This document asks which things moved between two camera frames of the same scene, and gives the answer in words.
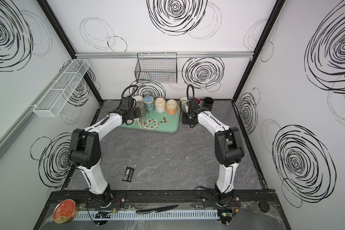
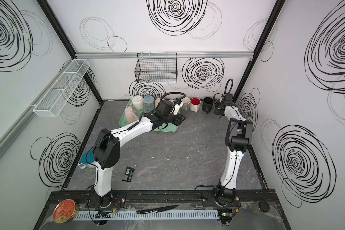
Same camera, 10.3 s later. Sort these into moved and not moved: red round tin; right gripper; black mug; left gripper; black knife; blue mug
Moved: right gripper; left gripper
Not moved: black mug; red round tin; blue mug; black knife
